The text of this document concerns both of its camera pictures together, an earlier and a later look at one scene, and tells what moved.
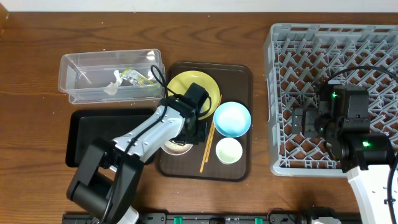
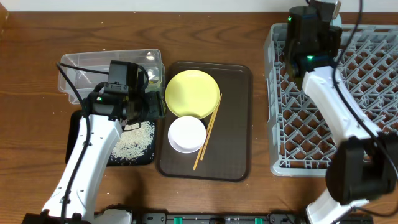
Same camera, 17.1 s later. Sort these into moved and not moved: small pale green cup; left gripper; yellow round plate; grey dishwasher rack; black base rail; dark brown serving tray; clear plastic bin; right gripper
Moved: right gripper; left gripper; small pale green cup
Not moved: dark brown serving tray; black base rail; grey dishwasher rack; yellow round plate; clear plastic bin
